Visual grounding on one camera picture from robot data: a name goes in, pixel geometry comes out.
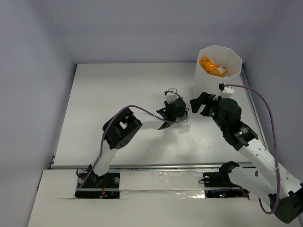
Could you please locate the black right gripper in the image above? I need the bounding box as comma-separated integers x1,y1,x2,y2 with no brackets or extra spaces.
190,91,229,131

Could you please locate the green label clear bottle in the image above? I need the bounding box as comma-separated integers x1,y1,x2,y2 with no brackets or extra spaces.
177,114,191,133

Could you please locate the orange juice bottle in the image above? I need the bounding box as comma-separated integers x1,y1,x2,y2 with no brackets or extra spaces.
210,64,228,77
198,56,217,74

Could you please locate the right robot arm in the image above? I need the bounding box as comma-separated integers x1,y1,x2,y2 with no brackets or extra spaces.
190,92,303,224

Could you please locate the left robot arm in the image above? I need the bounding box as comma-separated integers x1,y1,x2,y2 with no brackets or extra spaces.
84,97,188,187

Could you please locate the white octagonal bin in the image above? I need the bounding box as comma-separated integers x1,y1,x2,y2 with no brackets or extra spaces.
192,45,242,98

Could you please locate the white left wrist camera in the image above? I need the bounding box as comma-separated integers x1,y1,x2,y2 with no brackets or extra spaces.
164,87,180,104

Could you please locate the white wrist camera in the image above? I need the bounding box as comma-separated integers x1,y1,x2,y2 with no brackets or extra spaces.
213,83,234,101
164,87,180,104

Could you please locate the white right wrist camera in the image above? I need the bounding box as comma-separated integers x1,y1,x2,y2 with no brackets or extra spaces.
213,83,234,101

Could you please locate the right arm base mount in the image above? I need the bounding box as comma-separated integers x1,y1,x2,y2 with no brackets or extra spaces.
199,161,249,199

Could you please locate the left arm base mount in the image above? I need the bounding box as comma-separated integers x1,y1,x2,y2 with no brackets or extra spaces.
75,169,120,199

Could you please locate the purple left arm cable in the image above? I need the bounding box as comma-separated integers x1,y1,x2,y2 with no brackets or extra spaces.
75,91,190,193

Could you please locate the aluminium rail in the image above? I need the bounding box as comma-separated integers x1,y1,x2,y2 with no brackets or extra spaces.
51,151,253,169

